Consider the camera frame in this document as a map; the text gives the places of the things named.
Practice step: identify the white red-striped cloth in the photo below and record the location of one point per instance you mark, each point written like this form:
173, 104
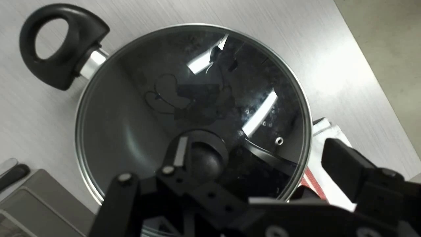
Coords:
328, 136

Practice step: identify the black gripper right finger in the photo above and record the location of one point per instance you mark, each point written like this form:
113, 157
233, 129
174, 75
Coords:
382, 192

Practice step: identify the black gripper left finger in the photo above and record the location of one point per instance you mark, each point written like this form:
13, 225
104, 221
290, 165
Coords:
145, 198

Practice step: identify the black cooking pot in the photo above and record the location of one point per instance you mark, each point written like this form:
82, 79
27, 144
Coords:
61, 57

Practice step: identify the glass pot lid black knob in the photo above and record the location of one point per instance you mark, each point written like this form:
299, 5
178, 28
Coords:
175, 87

